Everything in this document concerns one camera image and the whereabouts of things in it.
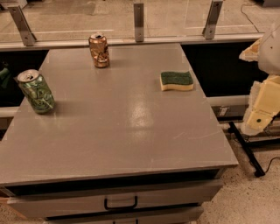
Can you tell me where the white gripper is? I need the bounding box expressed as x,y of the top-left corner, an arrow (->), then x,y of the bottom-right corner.
239,20 -> 280,136

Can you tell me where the green soda can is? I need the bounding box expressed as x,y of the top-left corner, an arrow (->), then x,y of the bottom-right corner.
17,69 -> 55,114

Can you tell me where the orange soda can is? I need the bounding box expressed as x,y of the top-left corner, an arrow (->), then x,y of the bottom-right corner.
88,32 -> 109,68

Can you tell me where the green and yellow sponge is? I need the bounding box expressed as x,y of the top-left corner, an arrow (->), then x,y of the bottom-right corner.
160,71 -> 193,91

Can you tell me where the black metal floor bar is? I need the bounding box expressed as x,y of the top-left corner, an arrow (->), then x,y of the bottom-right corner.
228,122 -> 265,178

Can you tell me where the grey upper drawer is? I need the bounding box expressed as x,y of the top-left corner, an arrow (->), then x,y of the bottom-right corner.
8,179 -> 222,218

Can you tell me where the grey drawer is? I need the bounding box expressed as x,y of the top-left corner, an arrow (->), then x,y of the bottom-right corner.
8,179 -> 222,218
44,206 -> 203,224

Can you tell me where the grey lower drawer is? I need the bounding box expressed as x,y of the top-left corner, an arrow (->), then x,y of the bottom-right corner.
44,206 -> 203,224

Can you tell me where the metal railing beam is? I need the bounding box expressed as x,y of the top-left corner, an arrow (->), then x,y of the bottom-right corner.
0,33 -> 263,52

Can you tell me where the right metal railing bracket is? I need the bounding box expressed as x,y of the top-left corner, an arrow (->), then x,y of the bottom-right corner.
202,0 -> 223,39

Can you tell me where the metal railing bracket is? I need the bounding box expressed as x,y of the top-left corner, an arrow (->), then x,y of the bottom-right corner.
8,6 -> 37,46
134,3 -> 144,42
202,0 -> 223,39

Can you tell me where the black floor cable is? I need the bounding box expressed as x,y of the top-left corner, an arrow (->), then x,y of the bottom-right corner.
263,157 -> 280,173

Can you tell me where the middle metal railing bracket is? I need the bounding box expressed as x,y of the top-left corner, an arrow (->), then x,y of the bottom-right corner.
134,3 -> 144,42

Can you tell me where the black drawer handle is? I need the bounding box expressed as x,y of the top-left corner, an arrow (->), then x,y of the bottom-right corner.
103,196 -> 138,211

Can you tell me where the left metal railing bracket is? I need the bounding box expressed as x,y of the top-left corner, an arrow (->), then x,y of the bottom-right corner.
8,6 -> 37,46

